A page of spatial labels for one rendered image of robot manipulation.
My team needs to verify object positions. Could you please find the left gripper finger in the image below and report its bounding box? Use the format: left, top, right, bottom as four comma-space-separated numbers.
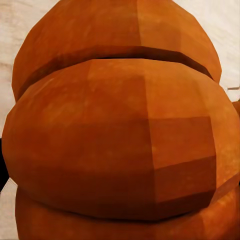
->
0, 138, 10, 192

